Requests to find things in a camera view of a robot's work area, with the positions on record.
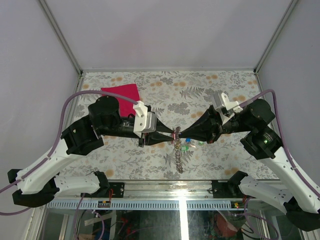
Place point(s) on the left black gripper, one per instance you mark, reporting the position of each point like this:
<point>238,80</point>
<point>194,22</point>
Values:
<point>154,137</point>

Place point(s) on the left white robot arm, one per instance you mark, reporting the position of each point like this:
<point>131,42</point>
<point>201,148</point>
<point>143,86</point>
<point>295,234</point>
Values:
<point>41,182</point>

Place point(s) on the aluminium front rail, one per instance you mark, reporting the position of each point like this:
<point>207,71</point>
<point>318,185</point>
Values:
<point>155,195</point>

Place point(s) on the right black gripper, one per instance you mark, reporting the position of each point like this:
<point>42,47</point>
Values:
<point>208,126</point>

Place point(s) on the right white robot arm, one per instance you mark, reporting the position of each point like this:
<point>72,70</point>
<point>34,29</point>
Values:
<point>300,200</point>

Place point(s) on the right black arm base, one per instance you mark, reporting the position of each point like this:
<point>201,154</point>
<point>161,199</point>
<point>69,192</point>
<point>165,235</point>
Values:
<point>228,189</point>

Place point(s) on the floral table mat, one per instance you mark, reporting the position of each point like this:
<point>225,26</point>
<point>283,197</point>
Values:
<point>178,98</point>

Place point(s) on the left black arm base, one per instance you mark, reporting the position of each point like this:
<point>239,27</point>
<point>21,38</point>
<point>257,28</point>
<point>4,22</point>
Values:
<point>115,190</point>

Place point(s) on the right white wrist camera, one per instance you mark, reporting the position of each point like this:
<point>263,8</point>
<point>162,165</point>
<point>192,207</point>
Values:
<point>225,108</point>

